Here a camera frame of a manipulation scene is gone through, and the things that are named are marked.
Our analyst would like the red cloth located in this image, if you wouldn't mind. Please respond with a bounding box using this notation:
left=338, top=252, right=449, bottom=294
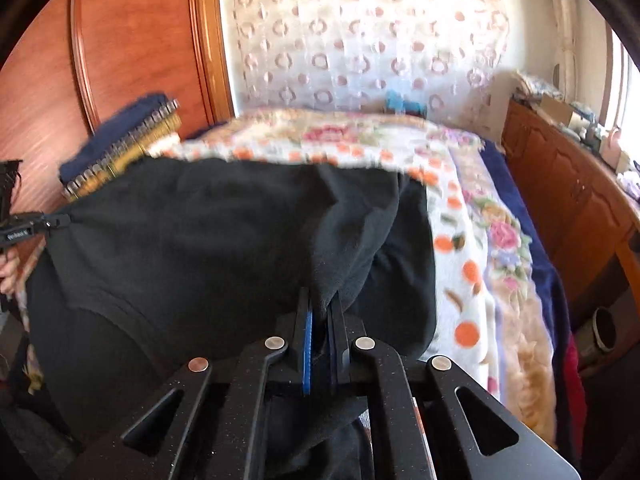
left=562, top=335, right=589, bottom=441

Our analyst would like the blue tissue pack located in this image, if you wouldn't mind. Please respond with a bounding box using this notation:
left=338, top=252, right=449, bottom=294
left=385, top=91, right=426, bottom=116

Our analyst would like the grey trash bin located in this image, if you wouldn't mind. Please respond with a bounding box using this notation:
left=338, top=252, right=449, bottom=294
left=575, top=305, right=619, bottom=367

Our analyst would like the black printed t-shirt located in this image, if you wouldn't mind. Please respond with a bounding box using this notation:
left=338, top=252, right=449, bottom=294
left=25, top=157, right=440, bottom=480

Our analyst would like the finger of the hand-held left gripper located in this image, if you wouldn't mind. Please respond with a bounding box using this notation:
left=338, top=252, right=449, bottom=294
left=29, top=213, right=72, bottom=235

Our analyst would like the beige window curtain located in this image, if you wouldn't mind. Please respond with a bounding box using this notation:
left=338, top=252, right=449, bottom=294
left=539, top=0, right=583, bottom=106

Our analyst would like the sheer circle pattern curtain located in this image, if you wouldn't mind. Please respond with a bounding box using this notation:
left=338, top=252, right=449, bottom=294
left=217, top=0, right=512, bottom=121

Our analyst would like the navy folded cloth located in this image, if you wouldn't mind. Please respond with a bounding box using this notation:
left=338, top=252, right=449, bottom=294
left=59, top=92, right=168, bottom=182

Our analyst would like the white crumpled tissue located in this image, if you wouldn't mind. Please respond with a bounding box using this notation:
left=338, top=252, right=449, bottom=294
left=617, top=170, right=640, bottom=199

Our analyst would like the navy blanket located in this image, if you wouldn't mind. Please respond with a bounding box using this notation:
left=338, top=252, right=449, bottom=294
left=479, top=142, right=575, bottom=456

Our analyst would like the wooden side cabinet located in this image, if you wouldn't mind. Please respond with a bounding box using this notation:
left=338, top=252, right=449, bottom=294
left=500, top=97, right=640, bottom=331

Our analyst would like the pink bottle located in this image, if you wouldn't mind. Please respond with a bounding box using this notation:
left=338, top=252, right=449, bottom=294
left=600, top=127, right=624, bottom=168

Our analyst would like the cardboard box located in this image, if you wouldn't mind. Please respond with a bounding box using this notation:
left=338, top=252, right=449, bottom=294
left=540, top=95, right=576, bottom=128

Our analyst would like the window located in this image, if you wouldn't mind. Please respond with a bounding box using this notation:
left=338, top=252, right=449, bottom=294
left=605, top=25, right=640, bottom=131

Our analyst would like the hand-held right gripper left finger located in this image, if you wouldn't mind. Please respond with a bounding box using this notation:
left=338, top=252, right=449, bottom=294
left=70, top=287, right=316, bottom=480

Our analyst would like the folded patterned cloth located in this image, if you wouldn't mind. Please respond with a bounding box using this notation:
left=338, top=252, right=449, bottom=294
left=512, top=71, right=563, bottom=103

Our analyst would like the person's left hand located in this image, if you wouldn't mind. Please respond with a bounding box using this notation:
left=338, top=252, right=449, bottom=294
left=0, top=249, right=22, bottom=295

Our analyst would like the wooden slatted wardrobe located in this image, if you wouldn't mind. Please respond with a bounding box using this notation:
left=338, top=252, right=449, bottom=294
left=0, top=0, right=236, bottom=261

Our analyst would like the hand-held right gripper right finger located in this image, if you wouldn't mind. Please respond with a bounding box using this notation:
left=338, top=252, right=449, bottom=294
left=327, top=292, right=583, bottom=480

